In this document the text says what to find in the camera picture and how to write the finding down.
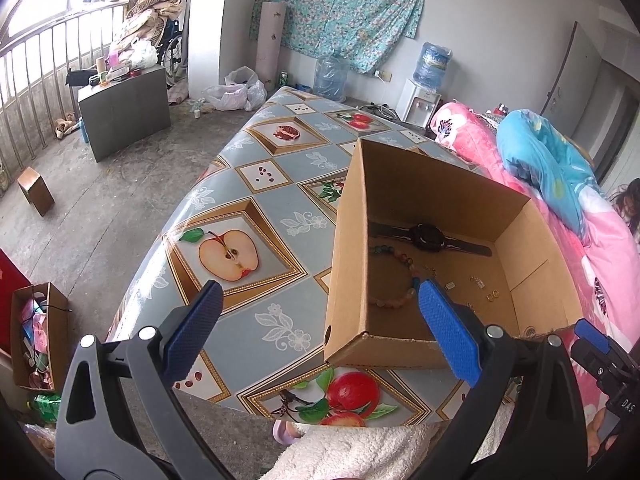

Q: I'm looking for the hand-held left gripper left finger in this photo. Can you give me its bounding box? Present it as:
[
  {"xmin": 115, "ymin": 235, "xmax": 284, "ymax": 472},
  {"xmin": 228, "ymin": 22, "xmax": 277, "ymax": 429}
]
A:
[{"xmin": 55, "ymin": 280, "xmax": 224, "ymax": 480}]

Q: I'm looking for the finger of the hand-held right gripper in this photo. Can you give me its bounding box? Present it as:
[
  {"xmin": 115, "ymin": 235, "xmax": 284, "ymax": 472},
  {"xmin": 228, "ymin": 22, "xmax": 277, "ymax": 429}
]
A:
[
  {"xmin": 570, "ymin": 340, "xmax": 618, "ymax": 381},
  {"xmin": 574, "ymin": 319, "xmax": 612, "ymax": 356}
]

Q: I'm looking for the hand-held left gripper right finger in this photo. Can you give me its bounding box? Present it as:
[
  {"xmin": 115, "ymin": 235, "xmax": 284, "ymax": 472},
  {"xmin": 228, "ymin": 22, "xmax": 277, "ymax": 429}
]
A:
[{"xmin": 415, "ymin": 278, "xmax": 587, "ymax": 480}]

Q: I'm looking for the colourful beaded bracelet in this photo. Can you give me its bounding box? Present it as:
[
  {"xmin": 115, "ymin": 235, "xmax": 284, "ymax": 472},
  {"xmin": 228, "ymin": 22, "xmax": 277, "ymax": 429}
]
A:
[{"xmin": 369, "ymin": 244, "xmax": 426, "ymax": 311}]

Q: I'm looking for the brown cardboard box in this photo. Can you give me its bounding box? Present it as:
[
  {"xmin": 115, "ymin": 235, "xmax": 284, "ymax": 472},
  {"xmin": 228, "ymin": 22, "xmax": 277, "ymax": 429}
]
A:
[{"xmin": 322, "ymin": 137, "xmax": 583, "ymax": 371}]

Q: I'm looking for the black wrist watch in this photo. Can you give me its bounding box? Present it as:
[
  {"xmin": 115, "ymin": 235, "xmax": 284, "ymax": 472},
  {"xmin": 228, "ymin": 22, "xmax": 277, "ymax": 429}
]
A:
[{"xmin": 370, "ymin": 221, "xmax": 493, "ymax": 258}]

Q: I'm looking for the cardboard box of clutter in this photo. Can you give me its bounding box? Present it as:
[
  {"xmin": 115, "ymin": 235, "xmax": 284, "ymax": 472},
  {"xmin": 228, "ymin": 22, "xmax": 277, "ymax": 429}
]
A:
[{"xmin": 10, "ymin": 282, "xmax": 71, "ymax": 393}]

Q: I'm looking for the white fleece garment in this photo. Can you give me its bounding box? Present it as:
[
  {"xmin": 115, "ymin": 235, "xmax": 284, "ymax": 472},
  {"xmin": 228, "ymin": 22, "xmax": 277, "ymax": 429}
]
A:
[{"xmin": 272, "ymin": 420, "xmax": 511, "ymax": 480}]

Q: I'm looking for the green plastic bottle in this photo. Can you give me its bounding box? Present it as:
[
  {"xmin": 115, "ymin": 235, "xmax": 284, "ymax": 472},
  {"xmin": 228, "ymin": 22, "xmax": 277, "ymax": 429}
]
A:
[{"xmin": 32, "ymin": 392, "xmax": 63, "ymax": 423}]

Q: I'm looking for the fruit print tablecloth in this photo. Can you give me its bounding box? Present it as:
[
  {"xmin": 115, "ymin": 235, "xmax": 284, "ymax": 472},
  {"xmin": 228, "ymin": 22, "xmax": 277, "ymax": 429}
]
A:
[{"xmin": 107, "ymin": 86, "xmax": 526, "ymax": 428}]

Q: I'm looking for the red cabinet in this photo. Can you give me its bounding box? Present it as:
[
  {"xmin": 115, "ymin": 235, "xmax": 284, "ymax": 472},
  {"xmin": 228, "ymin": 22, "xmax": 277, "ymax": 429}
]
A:
[{"xmin": 0, "ymin": 247, "xmax": 33, "ymax": 356}]

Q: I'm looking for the blue quilt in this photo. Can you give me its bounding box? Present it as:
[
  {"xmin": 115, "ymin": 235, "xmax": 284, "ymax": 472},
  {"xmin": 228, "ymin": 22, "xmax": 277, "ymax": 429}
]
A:
[{"xmin": 496, "ymin": 108, "xmax": 608, "ymax": 246}]

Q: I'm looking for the pink bed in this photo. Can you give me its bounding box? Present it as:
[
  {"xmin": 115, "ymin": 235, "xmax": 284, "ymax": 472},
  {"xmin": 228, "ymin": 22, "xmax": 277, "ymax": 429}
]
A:
[{"xmin": 431, "ymin": 102, "xmax": 640, "ymax": 461}]

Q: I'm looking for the white water dispenser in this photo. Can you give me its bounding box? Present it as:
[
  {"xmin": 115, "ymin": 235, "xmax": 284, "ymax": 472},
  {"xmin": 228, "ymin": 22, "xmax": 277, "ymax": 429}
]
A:
[{"xmin": 398, "ymin": 78, "xmax": 442, "ymax": 128}]

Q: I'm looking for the grey cabinet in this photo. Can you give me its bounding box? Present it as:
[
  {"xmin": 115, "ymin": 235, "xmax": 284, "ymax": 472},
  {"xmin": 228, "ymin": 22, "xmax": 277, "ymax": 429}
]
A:
[{"xmin": 77, "ymin": 65, "xmax": 172, "ymax": 163}]

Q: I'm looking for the white plastic bag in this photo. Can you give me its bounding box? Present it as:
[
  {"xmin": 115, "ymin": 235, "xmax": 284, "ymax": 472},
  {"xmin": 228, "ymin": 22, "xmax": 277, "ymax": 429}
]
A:
[{"xmin": 202, "ymin": 66, "xmax": 268, "ymax": 112}]

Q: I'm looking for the grey door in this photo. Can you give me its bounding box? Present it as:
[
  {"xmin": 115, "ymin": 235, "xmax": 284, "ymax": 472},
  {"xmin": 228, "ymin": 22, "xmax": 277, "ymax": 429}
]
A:
[{"xmin": 542, "ymin": 21, "xmax": 603, "ymax": 128}]

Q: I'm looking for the blue water bottle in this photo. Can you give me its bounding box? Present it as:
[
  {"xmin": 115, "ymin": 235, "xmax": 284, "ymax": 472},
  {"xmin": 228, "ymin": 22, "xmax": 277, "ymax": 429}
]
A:
[{"xmin": 413, "ymin": 41, "xmax": 452, "ymax": 91}]

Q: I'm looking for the clear empty water jug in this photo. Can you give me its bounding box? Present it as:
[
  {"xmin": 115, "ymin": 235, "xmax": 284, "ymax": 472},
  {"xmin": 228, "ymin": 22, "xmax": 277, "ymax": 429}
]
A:
[{"xmin": 313, "ymin": 51, "xmax": 348, "ymax": 103}]

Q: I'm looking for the wheelchair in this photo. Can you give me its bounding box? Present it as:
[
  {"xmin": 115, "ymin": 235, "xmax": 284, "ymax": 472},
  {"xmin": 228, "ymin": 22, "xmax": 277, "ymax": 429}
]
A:
[{"xmin": 157, "ymin": 0, "xmax": 193, "ymax": 83}]

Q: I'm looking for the metal railing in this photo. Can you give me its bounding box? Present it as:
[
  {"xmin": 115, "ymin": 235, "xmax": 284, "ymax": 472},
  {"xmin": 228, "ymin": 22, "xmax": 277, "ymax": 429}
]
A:
[{"xmin": 0, "ymin": 0, "xmax": 131, "ymax": 196}]

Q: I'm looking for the pile of clothes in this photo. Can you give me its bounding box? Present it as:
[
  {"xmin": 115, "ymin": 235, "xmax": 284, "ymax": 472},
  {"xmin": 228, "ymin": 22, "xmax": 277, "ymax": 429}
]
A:
[{"xmin": 112, "ymin": 0, "xmax": 193, "ymax": 68}]

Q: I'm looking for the cable on floor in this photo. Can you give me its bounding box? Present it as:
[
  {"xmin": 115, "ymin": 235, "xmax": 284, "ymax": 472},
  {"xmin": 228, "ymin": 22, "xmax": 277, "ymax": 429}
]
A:
[{"xmin": 357, "ymin": 102, "xmax": 401, "ymax": 121}]

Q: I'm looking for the teal floral wall cloth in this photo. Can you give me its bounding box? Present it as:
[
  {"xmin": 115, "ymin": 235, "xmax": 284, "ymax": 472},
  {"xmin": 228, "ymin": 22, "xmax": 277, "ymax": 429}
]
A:
[{"xmin": 256, "ymin": 0, "xmax": 430, "ymax": 75}]

